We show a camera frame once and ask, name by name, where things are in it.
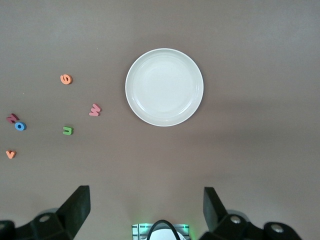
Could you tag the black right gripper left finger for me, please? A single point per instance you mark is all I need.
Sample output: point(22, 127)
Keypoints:
point(50, 227)

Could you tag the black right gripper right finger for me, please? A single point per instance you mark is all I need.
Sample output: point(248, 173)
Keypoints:
point(237, 230)

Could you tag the green foam letter u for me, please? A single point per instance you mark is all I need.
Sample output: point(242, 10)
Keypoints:
point(68, 132)

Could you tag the pink foam letter w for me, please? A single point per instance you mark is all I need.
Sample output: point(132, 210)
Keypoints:
point(95, 110)

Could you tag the orange foam letter e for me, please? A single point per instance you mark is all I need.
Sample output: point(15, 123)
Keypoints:
point(63, 79)

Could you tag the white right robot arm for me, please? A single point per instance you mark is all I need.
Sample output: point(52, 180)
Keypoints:
point(162, 234)

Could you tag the brown table cover sheet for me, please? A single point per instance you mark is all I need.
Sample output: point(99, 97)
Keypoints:
point(225, 150)

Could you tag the orange foam letter v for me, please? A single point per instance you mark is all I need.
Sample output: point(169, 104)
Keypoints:
point(10, 155)

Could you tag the blue foam letter o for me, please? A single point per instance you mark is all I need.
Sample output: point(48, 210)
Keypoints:
point(16, 126)

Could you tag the dark red foam letter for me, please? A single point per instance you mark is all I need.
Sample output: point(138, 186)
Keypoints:
point(11, 117)

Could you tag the beige round plate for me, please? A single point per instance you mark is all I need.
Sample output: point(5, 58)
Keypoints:
point(164, 87)

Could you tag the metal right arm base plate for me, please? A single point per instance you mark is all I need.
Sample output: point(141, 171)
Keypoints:
point(136, 230)

